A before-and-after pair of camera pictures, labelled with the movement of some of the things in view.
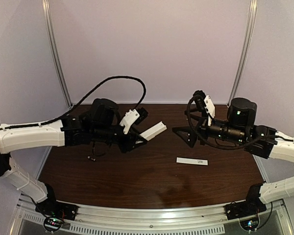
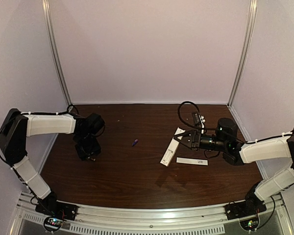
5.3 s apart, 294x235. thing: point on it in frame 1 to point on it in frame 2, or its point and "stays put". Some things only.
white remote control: [154, 130] to [173, 146]
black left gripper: [126, 141] to [87, 152]
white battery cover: [191, 161] stays put
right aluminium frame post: [244, 50] stays put
